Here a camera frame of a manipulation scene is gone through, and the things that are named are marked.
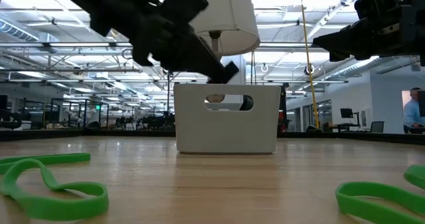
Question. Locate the black aluminium table frame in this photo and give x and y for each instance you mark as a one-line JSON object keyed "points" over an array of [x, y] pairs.
{"points": [[66, 135]]}

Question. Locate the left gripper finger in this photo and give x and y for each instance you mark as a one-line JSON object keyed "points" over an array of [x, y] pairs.
{"points": [[230, 72], [196, 58]]}

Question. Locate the black computer monitor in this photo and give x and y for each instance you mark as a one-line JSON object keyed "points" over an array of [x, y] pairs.
{"points": [[346, 113], [421, 103]]}

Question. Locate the green rubber band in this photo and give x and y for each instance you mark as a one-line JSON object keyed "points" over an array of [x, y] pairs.
{"points": [[50, 206], [59, 158], [415, 175], [345, 200]]}

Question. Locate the white plastic bin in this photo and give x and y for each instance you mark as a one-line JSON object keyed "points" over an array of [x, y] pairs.
{"points": [[225, 131]]}

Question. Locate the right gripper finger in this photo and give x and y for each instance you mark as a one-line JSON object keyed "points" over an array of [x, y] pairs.
{"points": [[352, 38], [355, 55]]}

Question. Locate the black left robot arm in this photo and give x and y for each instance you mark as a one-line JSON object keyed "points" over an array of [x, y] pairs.
{"points": [[86, 1]]}

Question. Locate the white shade table lamp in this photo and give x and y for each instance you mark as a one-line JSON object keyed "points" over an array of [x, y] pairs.
{"points": [[232, 18]]}

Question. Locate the person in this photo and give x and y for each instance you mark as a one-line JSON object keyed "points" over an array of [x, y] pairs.
{"points": [[411, 112]]}

